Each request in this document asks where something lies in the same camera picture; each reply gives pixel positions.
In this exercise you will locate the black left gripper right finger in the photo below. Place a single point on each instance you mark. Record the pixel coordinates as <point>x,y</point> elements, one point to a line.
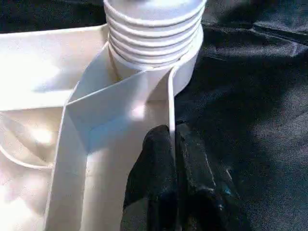
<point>202,187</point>

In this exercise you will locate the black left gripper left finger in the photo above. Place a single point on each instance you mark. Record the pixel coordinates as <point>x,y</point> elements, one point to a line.
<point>154,183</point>

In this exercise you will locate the white plastic table top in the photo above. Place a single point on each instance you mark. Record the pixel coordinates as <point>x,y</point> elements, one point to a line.
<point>72,120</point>

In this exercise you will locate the white plastic table leg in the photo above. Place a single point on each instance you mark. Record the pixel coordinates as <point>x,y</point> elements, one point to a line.
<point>154,31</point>

